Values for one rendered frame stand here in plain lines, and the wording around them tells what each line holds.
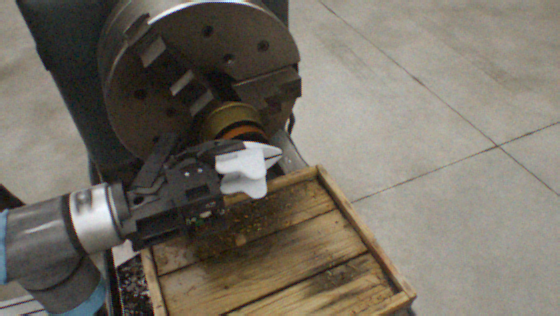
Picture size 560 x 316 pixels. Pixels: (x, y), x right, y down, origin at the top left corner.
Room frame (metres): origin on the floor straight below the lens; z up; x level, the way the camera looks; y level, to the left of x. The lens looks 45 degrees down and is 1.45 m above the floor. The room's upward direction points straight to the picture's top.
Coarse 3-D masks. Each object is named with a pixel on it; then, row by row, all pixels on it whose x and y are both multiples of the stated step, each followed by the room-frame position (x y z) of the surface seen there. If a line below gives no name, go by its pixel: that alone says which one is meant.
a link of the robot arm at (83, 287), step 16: (80, 272) 0.23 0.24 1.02; (96, 272) 0.25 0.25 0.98; (48, 288) 0.20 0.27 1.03; (64, 288) 0.21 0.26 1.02; (80, 288) 0.22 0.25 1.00; (96, 288) 0.23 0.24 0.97; (48, 304) 0.20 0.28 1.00; (64, 304) 0.20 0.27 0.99; (80, 304) 0.21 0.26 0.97; (96, 304) 0.22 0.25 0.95
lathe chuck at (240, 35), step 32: (160, 0) 0.51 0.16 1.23; (192, 0) 0.50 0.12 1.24; (224, 0) 0.51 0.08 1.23; (256, 0) 0.57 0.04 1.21; (128, 32) 0.49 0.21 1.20; (160, 32) 0.47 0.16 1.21; (192, 32) 0.49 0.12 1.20; (224, 32) 0.51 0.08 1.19; (256, 32) 0.53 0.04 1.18; (288, 32) 0.55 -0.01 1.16; (128, 64) 0.45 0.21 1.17; (224, 64) 0.51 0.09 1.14; (256, 64) 0.53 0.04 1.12; (288, 64) 0.55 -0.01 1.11; (128, 96) 0.45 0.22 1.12; (160, 96) 0.46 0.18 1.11; (224, 96) 0.55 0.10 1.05; (128, 128) 0.44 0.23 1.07; (160, 128) 0.46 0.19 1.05
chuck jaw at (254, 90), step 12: (276, 72) 0.53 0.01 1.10; (288, 72) 0.53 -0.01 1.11; (240, 84) 0.50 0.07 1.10; (252, 84) 0.50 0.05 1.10; (264, 84) 0.50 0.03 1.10; (276, 84) 0.50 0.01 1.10; (288, 84) 0.51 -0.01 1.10; (300, 84) 0.52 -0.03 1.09; (240, 96) 0.47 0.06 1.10; (252, 96) 0.47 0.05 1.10; (264, 96) 0.47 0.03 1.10; (276, 96) 0.48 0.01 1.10; (288, 96) 0.51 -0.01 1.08; (300, 96) 0.52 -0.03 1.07; (264, 108) 0.45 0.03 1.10; (276, 108) 0.48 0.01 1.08; (264, 120) 0.45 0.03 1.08
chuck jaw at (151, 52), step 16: (144, 32) 0.47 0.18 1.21; (144, 48) 0.46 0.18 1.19; (160, 48) 0.44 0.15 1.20; (144, 64) 0.43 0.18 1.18; (160, 64) 0.43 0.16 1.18; (176, 64) 0.44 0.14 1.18; (192, 64) 0.48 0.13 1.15; (176, 80) 0.44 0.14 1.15; (192, 80) 0.43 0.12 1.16; (208, 80) 0.48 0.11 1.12; (176, 96) 0.42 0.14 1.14; (192, 96) 0.43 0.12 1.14; (208, 96) 0.42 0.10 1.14; (192, 112) 0.41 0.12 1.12; (208, 112) 0.41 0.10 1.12
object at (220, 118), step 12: (216, 108) 0.42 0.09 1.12; (228, 108) 0.42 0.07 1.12; (240, 108) 0.42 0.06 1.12; (252, 108) 0.43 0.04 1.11; (204, 120) 0.41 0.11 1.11; (216, 120) 0.40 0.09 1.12; (228, 120) 0.39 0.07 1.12; (240, 120) 0.39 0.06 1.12; (252, 120) 0.40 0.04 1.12; (204, 132) 0.40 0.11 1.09; (216, 132) 0.38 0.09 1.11; (228, 132) 0.38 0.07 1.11; (240, 132) 0.37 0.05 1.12; (252, 132) 0.38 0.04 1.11; (264, 132) 0.41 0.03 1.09
